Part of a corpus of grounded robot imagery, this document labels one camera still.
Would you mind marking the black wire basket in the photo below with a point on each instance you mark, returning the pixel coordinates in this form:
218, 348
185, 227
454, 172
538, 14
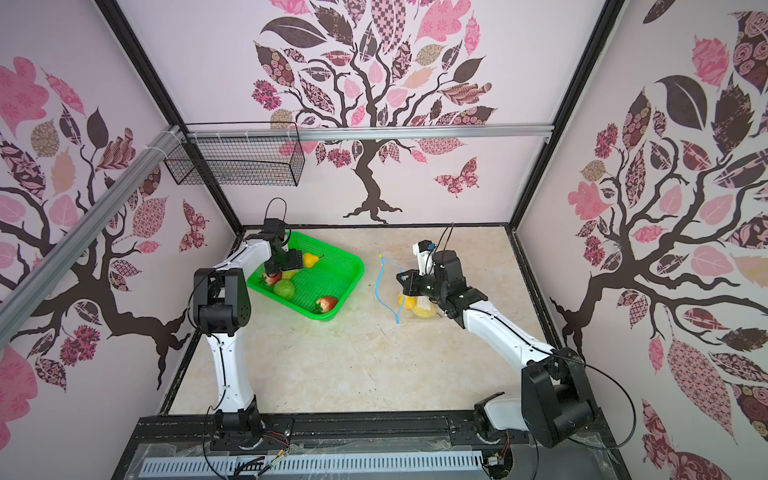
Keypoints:
261, 153

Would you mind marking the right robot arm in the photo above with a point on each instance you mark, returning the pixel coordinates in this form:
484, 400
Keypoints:
555, 400

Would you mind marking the left diagonal aluminium rail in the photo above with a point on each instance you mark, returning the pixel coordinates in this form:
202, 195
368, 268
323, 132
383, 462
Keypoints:
24, 299

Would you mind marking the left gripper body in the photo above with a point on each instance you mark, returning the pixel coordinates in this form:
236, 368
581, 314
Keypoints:
283, 260

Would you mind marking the green pear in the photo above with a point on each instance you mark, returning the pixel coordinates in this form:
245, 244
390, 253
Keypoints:
310, 260

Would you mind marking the beige potato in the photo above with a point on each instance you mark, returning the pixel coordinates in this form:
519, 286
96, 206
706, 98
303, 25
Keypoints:
424, 312

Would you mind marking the horizontal aluminium rail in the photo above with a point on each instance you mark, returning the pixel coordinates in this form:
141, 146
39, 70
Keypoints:
375, 133

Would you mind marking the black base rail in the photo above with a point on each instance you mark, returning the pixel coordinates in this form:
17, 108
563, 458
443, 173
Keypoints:
509, 455

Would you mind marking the white slotted cable duct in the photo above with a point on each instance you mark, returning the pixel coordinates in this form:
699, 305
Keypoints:
310, 466

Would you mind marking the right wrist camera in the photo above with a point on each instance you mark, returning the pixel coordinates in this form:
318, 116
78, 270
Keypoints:
424, 250

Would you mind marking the green plastic basket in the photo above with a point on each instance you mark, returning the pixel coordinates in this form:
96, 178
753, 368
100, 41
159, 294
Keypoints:
336, 274

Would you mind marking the right red apple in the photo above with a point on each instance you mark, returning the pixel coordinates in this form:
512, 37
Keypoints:
326, 304

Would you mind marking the left red strawberry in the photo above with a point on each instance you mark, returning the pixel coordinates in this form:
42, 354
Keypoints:
271, 280

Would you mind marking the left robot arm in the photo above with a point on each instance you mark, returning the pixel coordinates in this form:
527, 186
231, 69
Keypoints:
220, 310

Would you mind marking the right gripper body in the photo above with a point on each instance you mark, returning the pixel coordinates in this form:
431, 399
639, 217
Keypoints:
427, 286

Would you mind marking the clear zip top bag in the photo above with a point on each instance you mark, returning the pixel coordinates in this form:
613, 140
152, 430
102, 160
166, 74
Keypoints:
393, 297

